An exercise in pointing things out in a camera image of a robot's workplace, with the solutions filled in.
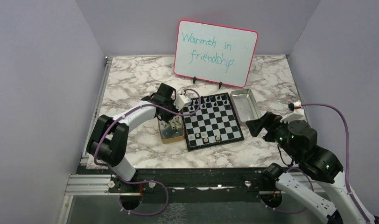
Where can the gold tin with white pieces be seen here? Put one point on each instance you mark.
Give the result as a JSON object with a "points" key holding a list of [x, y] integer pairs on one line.
{"points": [[172, 131]]}

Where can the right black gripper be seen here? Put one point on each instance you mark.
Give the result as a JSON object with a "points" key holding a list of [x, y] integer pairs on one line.
{"points": [[270, 121]]}

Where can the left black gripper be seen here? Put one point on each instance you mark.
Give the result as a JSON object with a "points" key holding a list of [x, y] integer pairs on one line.
{"points": [[167, 118]]}

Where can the aluminium frame rail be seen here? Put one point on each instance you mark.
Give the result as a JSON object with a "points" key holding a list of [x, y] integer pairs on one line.
{"points": [[93, 204]]}

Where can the white board with pink frame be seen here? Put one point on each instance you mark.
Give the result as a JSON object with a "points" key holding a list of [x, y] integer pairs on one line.
{"points": [[214, 53]]}

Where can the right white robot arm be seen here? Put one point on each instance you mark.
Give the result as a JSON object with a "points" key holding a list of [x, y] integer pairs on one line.
{"points": [[322, 166]]}

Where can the black and white chessboard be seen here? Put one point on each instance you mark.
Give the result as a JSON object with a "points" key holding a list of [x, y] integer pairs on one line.
{"points": [[213, 115]]}

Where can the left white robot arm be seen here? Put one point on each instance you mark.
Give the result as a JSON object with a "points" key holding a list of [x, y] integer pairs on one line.
{"points": [[109, 138]]}

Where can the empty silver metal tin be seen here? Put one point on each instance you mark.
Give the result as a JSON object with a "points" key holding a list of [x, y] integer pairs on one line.
{"points": [[245, 105]]}

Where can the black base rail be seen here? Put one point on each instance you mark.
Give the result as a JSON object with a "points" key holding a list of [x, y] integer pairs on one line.
{"points": [[189, 185]]}

